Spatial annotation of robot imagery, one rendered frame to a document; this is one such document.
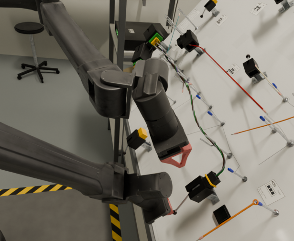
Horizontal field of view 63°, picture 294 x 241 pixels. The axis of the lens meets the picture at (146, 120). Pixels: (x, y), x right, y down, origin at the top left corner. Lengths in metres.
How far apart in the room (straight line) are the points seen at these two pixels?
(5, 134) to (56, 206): 1.65
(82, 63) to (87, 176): 0.20
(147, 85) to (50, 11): 0.34
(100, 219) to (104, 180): 1.39
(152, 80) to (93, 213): 1.55
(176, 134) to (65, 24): 0.35
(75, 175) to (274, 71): 0.65
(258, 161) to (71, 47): 0.54
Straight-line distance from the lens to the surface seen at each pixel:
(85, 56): 0.49
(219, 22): 1.17
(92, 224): 1.86
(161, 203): 0.65
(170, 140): 0.46
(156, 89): 0.41
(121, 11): 1.37
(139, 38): 1.53
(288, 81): 0.80
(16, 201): 2.07
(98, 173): 0.47
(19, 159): 0.35
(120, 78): 0.41
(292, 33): 0.92
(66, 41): 0.55
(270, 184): 0.69
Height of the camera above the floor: 1.64
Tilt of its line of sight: 38 degrees down
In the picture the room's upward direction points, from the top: 8 degrees clockwise
